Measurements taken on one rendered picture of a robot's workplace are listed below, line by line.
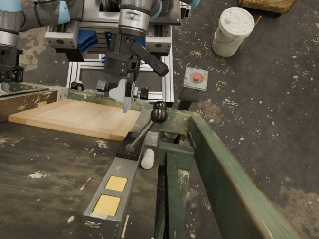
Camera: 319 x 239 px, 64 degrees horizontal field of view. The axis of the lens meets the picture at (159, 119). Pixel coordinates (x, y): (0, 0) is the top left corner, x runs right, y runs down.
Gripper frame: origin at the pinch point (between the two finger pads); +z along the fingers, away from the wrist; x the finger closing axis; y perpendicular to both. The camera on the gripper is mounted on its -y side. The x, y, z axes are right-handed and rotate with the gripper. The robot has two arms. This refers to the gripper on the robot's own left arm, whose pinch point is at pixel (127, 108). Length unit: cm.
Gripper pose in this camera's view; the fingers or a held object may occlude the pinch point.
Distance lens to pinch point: 69.0
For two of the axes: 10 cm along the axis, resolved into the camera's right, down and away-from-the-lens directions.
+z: -1.8, 9.7, 1.9
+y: -9.8, -1.8, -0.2
